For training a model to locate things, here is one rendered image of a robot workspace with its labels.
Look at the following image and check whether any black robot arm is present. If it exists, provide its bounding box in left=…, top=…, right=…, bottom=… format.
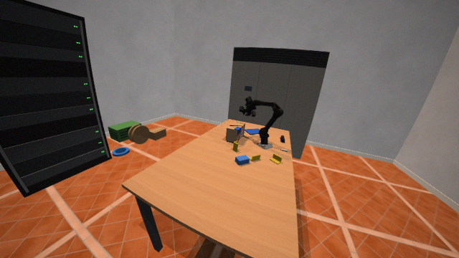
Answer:
left=245, top=97, right=283, bottom=145

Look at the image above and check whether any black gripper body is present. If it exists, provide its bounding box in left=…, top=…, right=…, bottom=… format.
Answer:
left=239, top=106, right=256, bottom=117

